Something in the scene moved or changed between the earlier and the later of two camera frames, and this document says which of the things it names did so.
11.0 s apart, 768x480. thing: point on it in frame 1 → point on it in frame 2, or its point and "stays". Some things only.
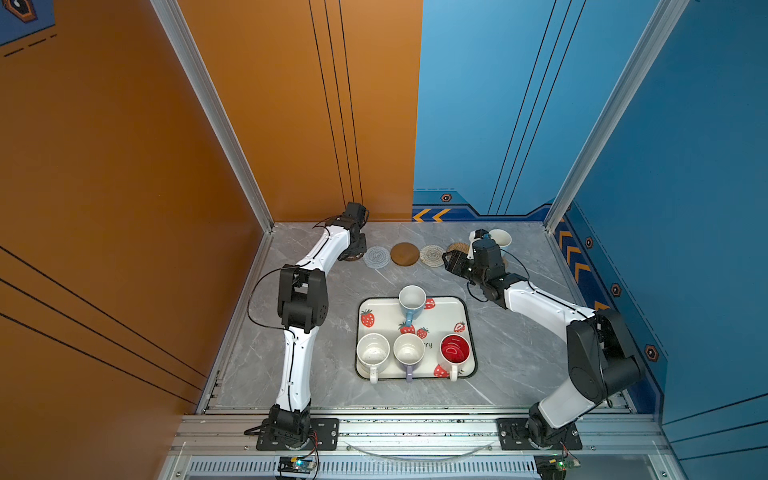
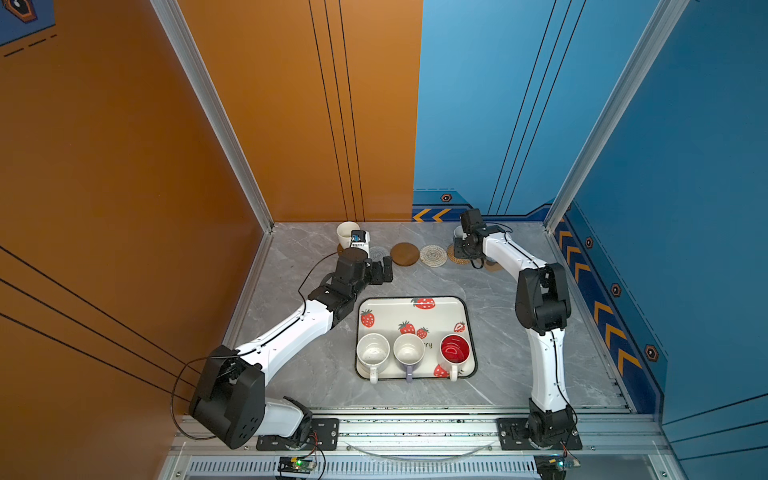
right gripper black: (456, 261) → (457, 246)
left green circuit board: (296, 465) stays
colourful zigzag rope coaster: (431, 255) stays
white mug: (373, 350) stays
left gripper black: (361, 246) → (376, 277)
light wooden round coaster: (404, 254) stays
